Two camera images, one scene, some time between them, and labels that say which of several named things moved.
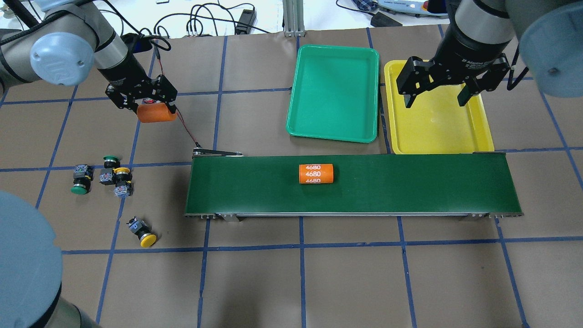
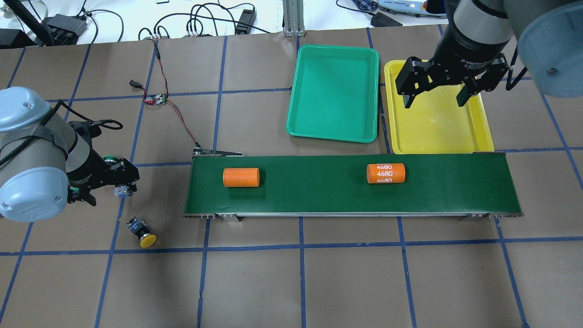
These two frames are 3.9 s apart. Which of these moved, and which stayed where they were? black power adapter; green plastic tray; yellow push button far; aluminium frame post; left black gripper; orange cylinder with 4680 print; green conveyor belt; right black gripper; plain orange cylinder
Moved: plain orange cylinder; left black gripper; orange cylinder with 4680 print
Stayed: aluminium frame post; green plastic tray; black power adapter; green conveyor belt; right black gripper; yellow push button far
